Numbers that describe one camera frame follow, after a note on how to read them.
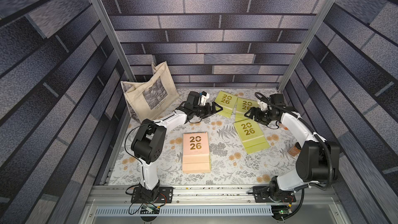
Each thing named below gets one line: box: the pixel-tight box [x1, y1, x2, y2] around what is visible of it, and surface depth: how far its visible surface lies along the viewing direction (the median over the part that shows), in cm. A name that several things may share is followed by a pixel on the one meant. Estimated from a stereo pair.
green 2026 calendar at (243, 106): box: [234, 96, 259, 123], surface depth 111 cm
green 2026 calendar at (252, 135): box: [233, 118, 270, 154], surface depth 95 cm
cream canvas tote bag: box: [120, 61, 180, 123], surface depth 95 cm
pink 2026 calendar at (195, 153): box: [182, 131, 211, 174], surface depth 87 cm
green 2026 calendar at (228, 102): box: [214, 90, 239, 119], surface depth 112 cm
